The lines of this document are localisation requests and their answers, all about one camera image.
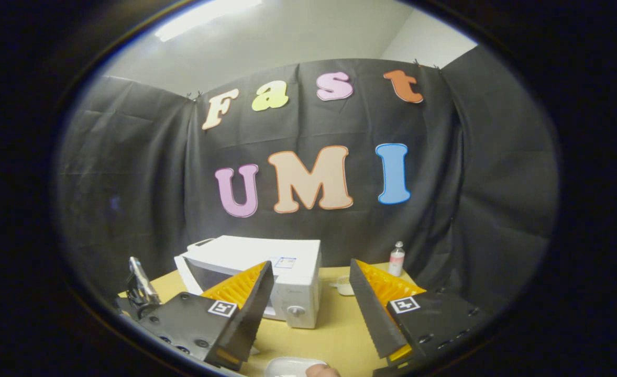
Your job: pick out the white plate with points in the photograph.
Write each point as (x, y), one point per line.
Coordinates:
(287, 366)

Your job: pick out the small white dish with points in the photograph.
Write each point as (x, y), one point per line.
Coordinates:
(344, 287)

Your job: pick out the small clear bottle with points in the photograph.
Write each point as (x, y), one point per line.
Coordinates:
(396, 262)

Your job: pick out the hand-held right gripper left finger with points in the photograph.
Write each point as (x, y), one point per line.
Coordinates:
(251, 319)

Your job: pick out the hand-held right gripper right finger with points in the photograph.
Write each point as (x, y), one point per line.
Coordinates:
(374, 319)

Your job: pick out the white microwave oven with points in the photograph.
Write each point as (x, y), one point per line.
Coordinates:
(298, 272)

